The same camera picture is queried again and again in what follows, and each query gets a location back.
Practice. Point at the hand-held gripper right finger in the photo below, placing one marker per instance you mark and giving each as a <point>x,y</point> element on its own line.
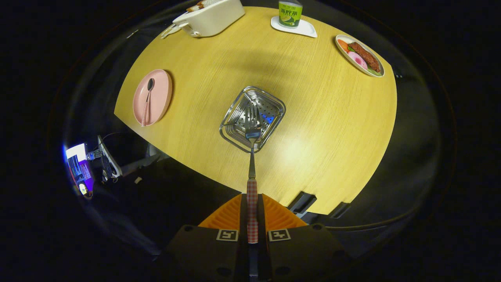
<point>260,219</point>

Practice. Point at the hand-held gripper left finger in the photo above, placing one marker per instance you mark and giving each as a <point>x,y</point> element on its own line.
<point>244,219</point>

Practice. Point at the white edged flat device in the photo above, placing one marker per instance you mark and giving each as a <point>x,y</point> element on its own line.
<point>111,162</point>

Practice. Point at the pink plate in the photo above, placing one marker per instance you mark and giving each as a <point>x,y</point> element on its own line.
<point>160,98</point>

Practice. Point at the white plate with food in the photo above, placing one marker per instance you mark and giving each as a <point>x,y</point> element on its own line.
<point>362,56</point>

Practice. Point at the white coaster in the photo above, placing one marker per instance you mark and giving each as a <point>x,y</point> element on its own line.
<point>307,30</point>

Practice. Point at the white bread holder box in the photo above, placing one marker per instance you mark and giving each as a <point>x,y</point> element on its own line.
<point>215,19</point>

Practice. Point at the green tea bottle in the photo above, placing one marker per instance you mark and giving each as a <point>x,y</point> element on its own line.
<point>289,17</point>

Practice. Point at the brown bread slice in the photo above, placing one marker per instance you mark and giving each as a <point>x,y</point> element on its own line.
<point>195,7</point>

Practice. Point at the black table bracket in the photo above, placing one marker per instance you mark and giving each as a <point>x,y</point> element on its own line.
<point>301,202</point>
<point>339,210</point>

